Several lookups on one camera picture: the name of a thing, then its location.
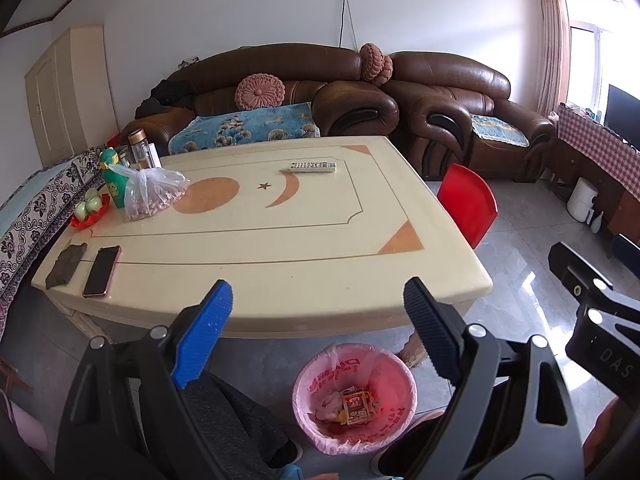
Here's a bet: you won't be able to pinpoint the blue floral blanket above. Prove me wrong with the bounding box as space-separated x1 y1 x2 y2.
168 102 321 155

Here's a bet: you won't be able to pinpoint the wooden cabinet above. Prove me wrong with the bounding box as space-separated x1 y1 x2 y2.
547 135 640 241

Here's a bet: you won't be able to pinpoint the cream door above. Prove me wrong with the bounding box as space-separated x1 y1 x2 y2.
25 25 121 166

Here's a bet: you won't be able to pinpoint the pink lined waste bin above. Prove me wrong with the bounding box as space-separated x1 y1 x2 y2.
292 343 418 456

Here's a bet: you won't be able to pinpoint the person's leg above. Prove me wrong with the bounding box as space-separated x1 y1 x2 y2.
377 410 461 480
185 370 301 480

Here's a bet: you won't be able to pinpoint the black wall cable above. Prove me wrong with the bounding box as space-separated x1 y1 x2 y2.
339 0 358 50

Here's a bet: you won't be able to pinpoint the brown leather sofa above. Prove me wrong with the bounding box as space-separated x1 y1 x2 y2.
120 44 401 156

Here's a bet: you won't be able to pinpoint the dark blue box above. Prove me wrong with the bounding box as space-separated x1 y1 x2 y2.
612 234 640 271

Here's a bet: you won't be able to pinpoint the black smartphone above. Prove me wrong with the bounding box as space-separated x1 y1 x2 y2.
82 245 122 299

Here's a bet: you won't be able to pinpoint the white air fryer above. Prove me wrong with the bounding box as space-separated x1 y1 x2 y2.
567 177 597 223

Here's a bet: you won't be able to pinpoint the person's left leg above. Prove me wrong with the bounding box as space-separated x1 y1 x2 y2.
185 370 301 480

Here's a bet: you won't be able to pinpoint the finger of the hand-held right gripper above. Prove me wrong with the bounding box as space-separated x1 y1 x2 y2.
548 241 615 311

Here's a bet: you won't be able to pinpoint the white tissue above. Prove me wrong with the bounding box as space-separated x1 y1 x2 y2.
315 392 346 421

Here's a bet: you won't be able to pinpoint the red fruit plate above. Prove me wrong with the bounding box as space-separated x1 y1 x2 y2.
70 194 111 229

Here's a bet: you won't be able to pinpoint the red plastic stool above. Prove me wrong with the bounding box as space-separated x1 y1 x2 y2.
436 163 499 250

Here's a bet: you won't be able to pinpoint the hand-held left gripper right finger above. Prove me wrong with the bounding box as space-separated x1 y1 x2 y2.
402 276 586 480

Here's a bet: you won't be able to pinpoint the person's right leg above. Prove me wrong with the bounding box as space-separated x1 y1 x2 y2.
377 410 461 480

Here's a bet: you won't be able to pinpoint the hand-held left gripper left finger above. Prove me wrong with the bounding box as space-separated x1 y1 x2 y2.
55 280 236 480

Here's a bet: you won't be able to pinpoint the dark grey wallet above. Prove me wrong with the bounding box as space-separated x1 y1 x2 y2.
45 243 88 290

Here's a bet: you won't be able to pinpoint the clear bag of peanuts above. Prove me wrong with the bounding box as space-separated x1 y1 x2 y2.
122 164 190 222

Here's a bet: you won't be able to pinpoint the person's right forearm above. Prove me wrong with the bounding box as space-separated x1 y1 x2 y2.
584 396 623 466

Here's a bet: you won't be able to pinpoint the black white floral cloth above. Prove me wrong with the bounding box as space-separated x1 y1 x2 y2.
0 147 108 306

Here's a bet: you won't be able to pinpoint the red checkered cloth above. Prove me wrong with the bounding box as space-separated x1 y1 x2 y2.
556 104 640 221

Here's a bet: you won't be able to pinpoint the colourful snack packet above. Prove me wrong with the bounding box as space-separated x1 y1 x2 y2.
341 387 383 426

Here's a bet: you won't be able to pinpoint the glass bottle with brown lid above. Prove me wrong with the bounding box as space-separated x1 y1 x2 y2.
127 129 151 170

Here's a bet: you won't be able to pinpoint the dark clothes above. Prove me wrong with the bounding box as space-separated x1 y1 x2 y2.
135 79 193 118

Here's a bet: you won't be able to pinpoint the white remote control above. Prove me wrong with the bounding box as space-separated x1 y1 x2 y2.
286 160 337 173

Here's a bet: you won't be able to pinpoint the black television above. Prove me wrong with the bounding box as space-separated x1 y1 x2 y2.
605 84 640 151

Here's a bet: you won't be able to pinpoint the brown leather armchair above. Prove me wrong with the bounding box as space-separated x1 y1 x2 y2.
382 51 557 181

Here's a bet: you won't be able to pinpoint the beige slipper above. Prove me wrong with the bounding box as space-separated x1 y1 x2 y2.
400 332 428 368

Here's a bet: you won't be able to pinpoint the pink curtain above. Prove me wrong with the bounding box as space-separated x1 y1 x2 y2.
537 0 571 113

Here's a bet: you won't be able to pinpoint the green drinking bottle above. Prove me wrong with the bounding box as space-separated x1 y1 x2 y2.
98 147 128 209

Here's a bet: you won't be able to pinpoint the window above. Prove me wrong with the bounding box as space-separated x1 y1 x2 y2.
562 0 640 116

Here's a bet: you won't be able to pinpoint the teal seat mat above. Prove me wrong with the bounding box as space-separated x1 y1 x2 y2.
470 114 530 147

